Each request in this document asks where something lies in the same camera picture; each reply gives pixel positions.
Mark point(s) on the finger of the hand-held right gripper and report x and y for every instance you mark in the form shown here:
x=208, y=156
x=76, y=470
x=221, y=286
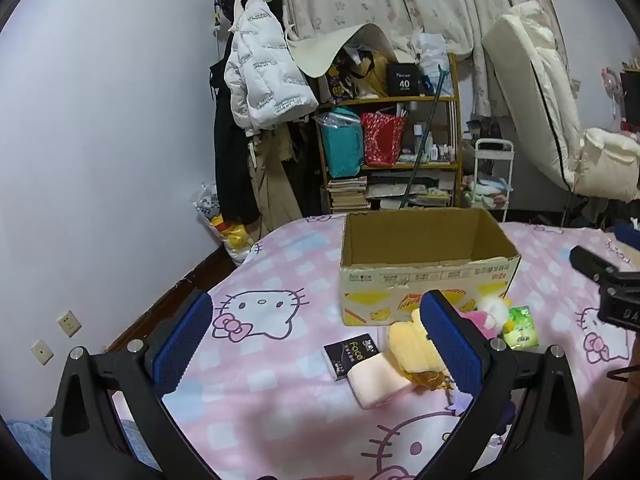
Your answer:
x=590, y=260

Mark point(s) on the cream floral curtain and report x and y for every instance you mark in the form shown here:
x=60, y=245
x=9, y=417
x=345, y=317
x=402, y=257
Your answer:
x=400, y=0

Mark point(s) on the person's leg in blue jeans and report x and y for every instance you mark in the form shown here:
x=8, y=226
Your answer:
x=25, y=440

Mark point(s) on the cream cushion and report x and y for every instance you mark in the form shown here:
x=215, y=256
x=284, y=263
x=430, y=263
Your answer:
x=607, y=165

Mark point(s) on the black coat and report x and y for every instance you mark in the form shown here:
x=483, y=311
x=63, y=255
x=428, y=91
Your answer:
x=232, y=175

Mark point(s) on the stack of books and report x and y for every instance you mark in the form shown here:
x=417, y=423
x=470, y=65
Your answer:
x=348, y=195

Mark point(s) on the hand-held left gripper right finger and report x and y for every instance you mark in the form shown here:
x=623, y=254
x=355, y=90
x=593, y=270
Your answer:
x=450, y=345

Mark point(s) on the stack of papers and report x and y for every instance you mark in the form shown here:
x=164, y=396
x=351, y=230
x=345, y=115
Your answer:
x=405, y=192

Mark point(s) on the purple toy in clear bag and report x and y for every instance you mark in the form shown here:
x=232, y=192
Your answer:
x=460, y=402

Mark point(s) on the green tissue pack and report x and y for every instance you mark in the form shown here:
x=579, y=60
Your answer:
x=520, y=330

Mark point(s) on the red patterned bag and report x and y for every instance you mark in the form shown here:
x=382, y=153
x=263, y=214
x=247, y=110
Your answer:
x=382, y=140

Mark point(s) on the beige coat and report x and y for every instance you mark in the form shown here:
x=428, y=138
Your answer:
x=272, y=185

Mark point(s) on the yellow plush toy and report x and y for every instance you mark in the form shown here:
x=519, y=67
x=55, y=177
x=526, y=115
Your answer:
x=410, y=345

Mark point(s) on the black printed bag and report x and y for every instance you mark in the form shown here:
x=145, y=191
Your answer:
x=347, y=75

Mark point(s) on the teal pole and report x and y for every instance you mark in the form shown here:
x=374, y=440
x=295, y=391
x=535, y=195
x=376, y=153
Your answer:
x=425, y=140

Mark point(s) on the cream cloth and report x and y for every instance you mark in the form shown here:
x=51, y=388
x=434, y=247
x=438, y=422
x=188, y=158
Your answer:
x=320, y=55

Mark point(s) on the pink and white plush toy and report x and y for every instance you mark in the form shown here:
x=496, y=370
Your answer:
x=480, y=317

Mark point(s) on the black box with white label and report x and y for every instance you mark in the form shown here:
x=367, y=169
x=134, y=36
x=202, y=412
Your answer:
x=402, y=79

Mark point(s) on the white trolley cart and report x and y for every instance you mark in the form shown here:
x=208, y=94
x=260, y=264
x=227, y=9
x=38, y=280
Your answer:
x=492, y=147

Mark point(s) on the pink cartoon cat bedsheet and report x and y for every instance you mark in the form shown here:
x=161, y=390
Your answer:
x=280, y=410

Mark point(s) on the white puffer jacket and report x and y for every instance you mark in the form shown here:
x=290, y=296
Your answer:
x=260, y=60

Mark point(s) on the white plastic bag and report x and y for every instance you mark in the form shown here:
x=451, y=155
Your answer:
x=432, y=57

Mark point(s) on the teal bag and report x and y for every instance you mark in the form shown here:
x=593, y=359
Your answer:
x=342, y=147

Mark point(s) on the plastic bag of toys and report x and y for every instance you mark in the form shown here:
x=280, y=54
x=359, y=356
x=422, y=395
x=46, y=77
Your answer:
x=232, y=235

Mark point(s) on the white wall socket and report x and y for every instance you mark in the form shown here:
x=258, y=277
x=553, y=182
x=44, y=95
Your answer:
x=69, y=323
x=42, y=353

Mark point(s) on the pink towel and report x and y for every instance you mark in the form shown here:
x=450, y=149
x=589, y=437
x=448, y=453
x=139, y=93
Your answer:
x=375, y=380

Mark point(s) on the wooden shelf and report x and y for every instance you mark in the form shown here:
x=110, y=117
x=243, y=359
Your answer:
x=452, y=130

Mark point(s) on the white folded mattress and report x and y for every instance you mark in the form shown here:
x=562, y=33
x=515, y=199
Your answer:
x=525, y=85

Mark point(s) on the black tissue pack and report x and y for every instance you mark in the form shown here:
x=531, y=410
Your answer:
x=350, y=355

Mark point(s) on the row of small bottles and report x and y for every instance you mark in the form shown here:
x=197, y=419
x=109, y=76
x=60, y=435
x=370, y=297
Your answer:
x=435, y=152

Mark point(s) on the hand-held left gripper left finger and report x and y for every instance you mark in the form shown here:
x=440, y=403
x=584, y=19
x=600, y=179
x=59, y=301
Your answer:
x=182, y=340

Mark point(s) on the cardboard box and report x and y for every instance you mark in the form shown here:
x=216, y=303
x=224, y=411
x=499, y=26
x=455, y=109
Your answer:
x=380, y=300

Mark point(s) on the dark blue cloth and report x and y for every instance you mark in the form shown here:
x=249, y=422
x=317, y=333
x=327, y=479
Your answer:
x=627, y=234

